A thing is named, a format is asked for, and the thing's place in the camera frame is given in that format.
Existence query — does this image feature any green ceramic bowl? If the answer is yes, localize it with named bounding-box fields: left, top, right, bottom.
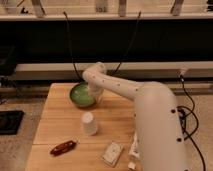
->
left=70, top=82, right=95, bottom=108

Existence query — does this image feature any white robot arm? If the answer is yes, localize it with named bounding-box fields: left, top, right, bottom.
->
left=82, top=62, right=189, bottom=171

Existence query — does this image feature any white paper cup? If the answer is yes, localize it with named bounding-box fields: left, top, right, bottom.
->
left=81, top=112, right=98, bottom=136

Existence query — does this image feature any small white packet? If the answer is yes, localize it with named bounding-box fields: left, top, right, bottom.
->
left=101, top=141, right=123, bottom=167

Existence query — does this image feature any blue controller box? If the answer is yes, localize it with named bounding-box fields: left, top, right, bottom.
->
left=178, top=110, right=185, bottom=128

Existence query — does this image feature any black floor mat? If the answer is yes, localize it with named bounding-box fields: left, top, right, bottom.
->
left=0, top=110, right=24, bottom=135

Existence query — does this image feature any black equipment at left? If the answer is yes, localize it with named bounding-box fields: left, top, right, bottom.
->
left=0, top=46, right=17, bottom=76

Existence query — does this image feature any left black cable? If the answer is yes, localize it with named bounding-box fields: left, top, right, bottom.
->
left=62, top=11, right=84, bottom=81

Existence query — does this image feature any right black cable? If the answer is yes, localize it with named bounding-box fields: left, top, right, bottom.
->
left=110, top=10, right=142, bottom=77

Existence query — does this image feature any black floor cable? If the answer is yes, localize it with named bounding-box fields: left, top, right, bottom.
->
left=176, top=73, right=208, bottom=171

